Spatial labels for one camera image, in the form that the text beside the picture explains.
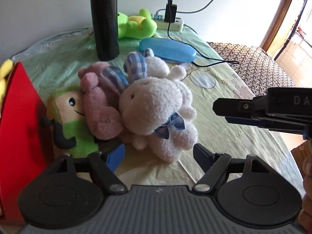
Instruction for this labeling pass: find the person's right hand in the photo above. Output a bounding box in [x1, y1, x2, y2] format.
[298, 155, 312, 233]

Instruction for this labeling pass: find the black charger adapter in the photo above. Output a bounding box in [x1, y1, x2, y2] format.
[164, 0, 177, 23]

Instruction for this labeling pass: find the white bunny plush blue bow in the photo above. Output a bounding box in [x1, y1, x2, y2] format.
[119, 49, 198, 163]

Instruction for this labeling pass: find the green frog plush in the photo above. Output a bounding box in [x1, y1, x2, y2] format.
[117, 9, 158, 39]

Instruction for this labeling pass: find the yellow tiger plush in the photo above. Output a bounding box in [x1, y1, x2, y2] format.
[0, 59, 14, 100]

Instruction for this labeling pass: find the black charger cable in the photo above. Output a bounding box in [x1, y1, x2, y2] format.
[155, 0, 240, 67]

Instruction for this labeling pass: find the red cardboard box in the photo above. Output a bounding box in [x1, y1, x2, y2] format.
[1, 62, 54, 224]

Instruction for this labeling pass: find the blue glasses case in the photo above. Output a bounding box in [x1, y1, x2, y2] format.
[139, 37, 197, 63]

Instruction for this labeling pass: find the green cream smiling plush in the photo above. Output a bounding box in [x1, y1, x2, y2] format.
[41, 85, 99, 158]

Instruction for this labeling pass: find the patterned brown chair cushion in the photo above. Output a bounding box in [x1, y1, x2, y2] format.
[209, 42, 296, 96]

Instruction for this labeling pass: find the green patterned tablecloth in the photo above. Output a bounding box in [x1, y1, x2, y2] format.
[12, 27, 304, 194]

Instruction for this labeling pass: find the pink-white bunny plush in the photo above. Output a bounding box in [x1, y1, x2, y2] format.
[78, 62, 133, 144]

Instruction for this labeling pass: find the white power strip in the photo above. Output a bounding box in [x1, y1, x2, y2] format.
[151, 14, 184, 32]

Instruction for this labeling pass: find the black thermos bottle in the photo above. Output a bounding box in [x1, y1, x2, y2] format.
[90, 0, 120, 61]

